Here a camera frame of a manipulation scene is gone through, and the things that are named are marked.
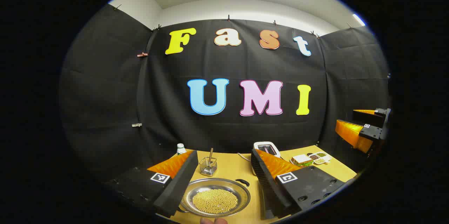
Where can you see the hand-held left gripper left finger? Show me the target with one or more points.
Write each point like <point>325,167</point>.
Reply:
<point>179,185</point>

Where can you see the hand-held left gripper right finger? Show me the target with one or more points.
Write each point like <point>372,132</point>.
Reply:
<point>268,185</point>

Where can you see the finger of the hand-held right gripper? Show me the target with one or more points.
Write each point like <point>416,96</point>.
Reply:
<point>372,132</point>
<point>372,118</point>

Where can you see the stainless steel pot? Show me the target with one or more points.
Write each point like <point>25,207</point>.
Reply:
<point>210,184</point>

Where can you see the white toaster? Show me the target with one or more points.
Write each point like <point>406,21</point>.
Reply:
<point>275,152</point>

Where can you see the white green-label drink bottle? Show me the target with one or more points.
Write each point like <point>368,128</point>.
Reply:
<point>181,149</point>

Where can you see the pile of yellow soybeans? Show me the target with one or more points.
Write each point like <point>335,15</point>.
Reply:
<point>214,201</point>

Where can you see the white divided dish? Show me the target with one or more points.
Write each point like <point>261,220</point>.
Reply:
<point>326,158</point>

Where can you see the ceiling light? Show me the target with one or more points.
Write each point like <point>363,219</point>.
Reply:
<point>358,19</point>

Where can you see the black backdrop cloth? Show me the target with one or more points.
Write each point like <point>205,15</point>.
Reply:
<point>228,62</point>

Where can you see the copper clip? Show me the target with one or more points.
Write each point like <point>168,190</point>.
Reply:
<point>142,54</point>

